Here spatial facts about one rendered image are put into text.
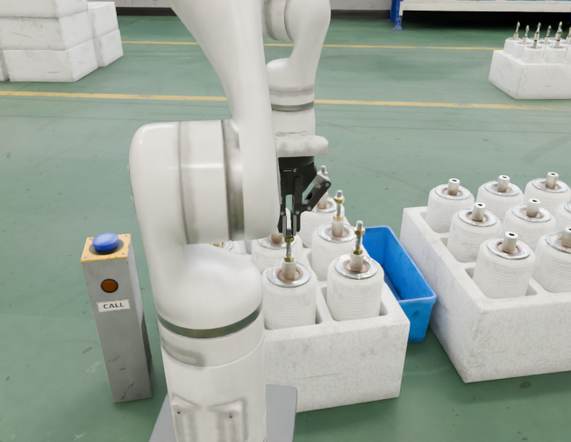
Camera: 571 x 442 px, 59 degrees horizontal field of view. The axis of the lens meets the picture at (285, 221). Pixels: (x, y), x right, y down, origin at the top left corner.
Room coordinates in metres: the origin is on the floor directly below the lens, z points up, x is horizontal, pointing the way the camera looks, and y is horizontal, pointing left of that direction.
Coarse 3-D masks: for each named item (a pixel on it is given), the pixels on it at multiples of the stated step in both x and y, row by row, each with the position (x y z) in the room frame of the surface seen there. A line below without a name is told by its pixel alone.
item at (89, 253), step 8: (88, 240) 0.71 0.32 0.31; (120, 240) 0.71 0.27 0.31; (128, 240) 0.71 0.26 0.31; (88, 248) 0.69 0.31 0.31; (120, 248) 0.68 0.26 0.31; (128, 248) 0.69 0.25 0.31; (88, 256) 0.66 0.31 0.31; (96, 256) 0.66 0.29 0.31; (104, 256) 0.66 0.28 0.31; (112, 256) 0.66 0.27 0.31; (120, 256) 0.66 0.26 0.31
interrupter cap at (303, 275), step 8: (280, 264) 0.73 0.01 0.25; (296, 264) 0.73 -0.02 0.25; (272, 272) 0.71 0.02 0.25; (280, 272) 0.71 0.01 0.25; (296, 272) 0.71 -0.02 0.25; (304, 272) 0.71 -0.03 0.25; (272, 280) 0.68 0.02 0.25; (280, 280) 0.68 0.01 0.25; (288, 280) 0.69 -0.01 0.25; (296, 280) 0.68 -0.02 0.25; (304, 280) 0.68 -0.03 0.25; (288, 288) 0.67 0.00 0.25
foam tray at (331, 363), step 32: (320, 288) 0.76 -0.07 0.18; (384, 288) 0.76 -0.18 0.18; (320, 320) 0.68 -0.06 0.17; (352, 320) 0.67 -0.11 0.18; (384, 320) 0.67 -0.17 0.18; (288, 352) 0.63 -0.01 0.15; (320, 352) 0.64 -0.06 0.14; (352, 352) 0.65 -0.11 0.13; (384, 352) 0.66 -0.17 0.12; (288, 384) 0.63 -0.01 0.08; (320, 384) 0.64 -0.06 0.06; (352, 384) 0.65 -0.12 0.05; (384, 384) 0.66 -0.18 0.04
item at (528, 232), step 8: (512, 216) 0.91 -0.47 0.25; (552, 216) 0.91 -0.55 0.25; (504, 224) 0.92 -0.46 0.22; (512, 224) 0.90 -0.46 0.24; (520, 224) 0.89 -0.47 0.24; (528, 224) 0.88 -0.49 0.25; (536, 224) 0.88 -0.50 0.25; (544, 224) 0.88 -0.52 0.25; (552, 224) 0.88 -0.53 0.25; (504, 232) 0.92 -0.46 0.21; (520, 232) 0.88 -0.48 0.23; (528, 232) 0.88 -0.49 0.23; (536, 232) 0.87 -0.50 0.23; (544, 232) 0.87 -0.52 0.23; (520, 240) 0.88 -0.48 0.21; (528, 240) 0.87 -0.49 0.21; (536, 240) 0.87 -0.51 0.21
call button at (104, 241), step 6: (102, 234) 0.70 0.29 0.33; (108, 234) 0.70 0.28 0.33; (114, 234) 0.70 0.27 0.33; (96, 240) 0.68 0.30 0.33; (102, 240) 0.68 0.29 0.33; (108, 240) 0.68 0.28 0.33; (114, 240) 0.69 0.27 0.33; (96, 246) 0.67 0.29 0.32; (102, 246) 0.67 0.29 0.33; (108, 246) 0.67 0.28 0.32; (114, 246) 0.69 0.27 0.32
